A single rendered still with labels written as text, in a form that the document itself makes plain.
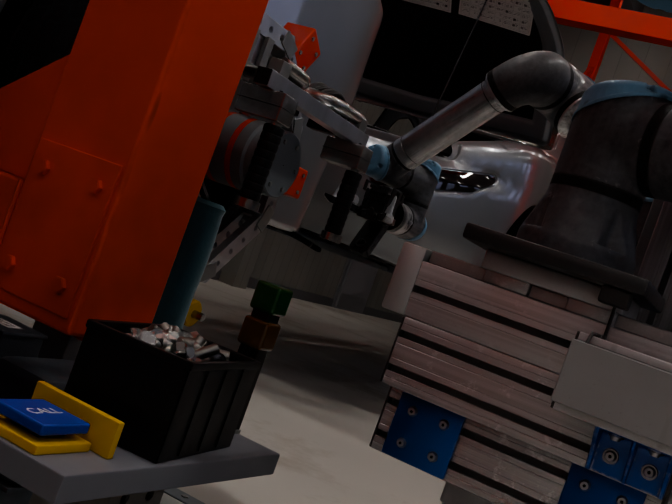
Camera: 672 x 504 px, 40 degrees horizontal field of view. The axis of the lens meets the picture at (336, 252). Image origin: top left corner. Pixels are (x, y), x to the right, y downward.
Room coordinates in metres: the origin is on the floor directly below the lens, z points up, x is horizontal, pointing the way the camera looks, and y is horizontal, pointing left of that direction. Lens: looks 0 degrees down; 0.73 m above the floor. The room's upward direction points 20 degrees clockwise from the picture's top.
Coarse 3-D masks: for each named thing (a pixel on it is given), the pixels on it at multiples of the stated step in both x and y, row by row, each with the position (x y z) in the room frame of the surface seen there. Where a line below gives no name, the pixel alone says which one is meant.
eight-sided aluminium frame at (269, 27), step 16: (272, 32) 1.82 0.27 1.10; (288, 32) 1.86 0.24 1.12; (288, 48) 1.88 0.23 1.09; (288, 128) 2.00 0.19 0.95; (240, 208) 2.02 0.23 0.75; (272, 208) 2.03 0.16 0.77; (224, 224) 1.98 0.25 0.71; (240, 224) 2.02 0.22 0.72; (256, 224) 1.99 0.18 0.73; (224, 240) 1.93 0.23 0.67; (240, 240) 1.95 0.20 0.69; (224, 256) 1.92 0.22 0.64; (208, 272) 1.88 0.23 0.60
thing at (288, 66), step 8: (256, 40) 1.77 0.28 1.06; (248, 56) 1.76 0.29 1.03; (248, 64) 1.75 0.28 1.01; (272, 64) 1.55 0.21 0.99; (280, 64) 1.54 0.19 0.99; (288, 64) 1.55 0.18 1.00; (248, 72) 1.74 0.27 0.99; (280, 72) 1.54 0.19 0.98; (288, 72) 1.56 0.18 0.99; (296, 72) 1.58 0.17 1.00; (304, 72) 1.61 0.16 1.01; (296, 80) 1.60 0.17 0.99; (304, 80) 1.62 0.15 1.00; (304, 88) 1.65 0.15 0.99
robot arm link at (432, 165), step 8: (416, 168) 2.10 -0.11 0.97; (424, 168) 2.12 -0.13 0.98; (432, 168) 2.13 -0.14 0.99; (440, 168) 2.14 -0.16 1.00; (416, 176) 2.09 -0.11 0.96; (424, 176) 2.11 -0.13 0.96; (432, 176) 2.13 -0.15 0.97; (408, 184) 2.09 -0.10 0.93; (416, 184) 2.10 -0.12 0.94; (424, 184) 2.12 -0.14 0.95; (432, 184) 2.14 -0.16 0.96; (408, 192) 2.12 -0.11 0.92; (416, 192) 2.12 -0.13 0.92; (424, 192) 2.13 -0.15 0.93; (432, 192) 2.15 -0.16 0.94; (408, 200) 2.13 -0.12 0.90; (416, 200) 2.13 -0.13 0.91; (424, 200) 2.13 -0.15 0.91
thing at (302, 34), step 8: (288, 24) 1.97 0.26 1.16; (296, 24) 1.97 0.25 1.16; (296, 32) 1.95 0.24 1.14; (304, 32) 1.94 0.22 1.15; (312, 32) 1.94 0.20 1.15; (296, 40) 1.93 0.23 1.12; (304, 40) 1.93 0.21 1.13; (312, 40) 1.95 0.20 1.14; (304, 48) 1.93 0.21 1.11; (312, 48) 1.96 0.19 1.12; (296, 56) 1.92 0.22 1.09; (304, 56) 1.94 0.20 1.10; (312, 56) 1.97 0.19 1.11; (304, 64) 1.95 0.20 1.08
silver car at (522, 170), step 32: (384, 128) 6.88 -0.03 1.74; (448, 160) 4.29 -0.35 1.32; (480, 160) 4.30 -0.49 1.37; (512, 160) 4.38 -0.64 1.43; (544, 160) 4.64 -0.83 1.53; (320, 192) 4.29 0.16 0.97; (448, 192) 4.22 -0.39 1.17; (480, 192) 4.27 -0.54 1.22; (512, 192) 4.41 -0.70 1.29; (544, 192) 4.77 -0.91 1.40; (320, 224) 4.32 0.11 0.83; (352, 224) 4.26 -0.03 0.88; (448, 224) 4.23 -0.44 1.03; (480, 224) 4.30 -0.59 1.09; (512, 224) 4.47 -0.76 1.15; (352, 256) 7.04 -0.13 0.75; (384, 256) 4.25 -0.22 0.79; (480, 256) 4.35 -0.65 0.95
